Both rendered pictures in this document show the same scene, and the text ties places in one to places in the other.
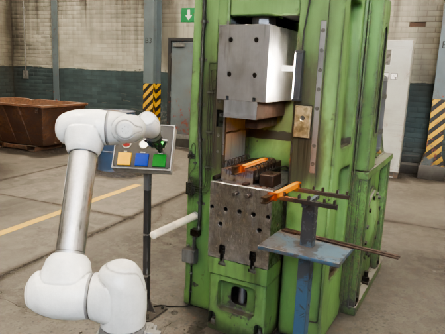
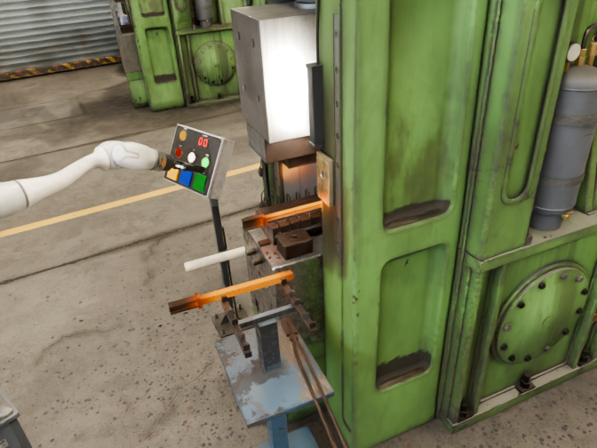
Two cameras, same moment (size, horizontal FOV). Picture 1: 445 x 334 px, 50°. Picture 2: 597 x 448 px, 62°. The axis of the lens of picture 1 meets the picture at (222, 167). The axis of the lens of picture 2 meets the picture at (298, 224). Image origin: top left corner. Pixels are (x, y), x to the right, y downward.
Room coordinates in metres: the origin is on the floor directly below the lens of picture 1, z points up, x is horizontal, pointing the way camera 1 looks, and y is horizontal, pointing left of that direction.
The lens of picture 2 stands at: (1.33, -1.32, 2.02)
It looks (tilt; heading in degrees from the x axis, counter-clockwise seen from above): 31 degrees down; 40
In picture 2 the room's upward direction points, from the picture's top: 3 degrees counter-clockwise
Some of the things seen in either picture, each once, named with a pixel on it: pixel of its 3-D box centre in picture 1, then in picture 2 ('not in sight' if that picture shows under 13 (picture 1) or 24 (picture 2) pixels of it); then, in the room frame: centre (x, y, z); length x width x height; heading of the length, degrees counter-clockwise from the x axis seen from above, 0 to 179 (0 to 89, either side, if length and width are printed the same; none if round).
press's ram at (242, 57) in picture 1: (265, 64); (309, 68); (2.74, -0.22, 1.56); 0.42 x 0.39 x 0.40; 152
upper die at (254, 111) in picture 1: (255, 108); (306, 132); (2.76, -0.18, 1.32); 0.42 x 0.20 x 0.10; 152
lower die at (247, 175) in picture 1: (252, 168); (310, 212); (2.76, -0.18, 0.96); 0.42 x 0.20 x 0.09; 152
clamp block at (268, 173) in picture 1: (270, 179); (295, 244); (2.55, -0.27, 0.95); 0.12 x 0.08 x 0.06; 152
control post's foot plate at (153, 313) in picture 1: (145, 305); (231, 316); (2.77, 0.45, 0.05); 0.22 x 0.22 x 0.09; 62
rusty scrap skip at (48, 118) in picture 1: (27, 124); not in sight; (8.74, 3.66, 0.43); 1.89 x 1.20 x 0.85; 67
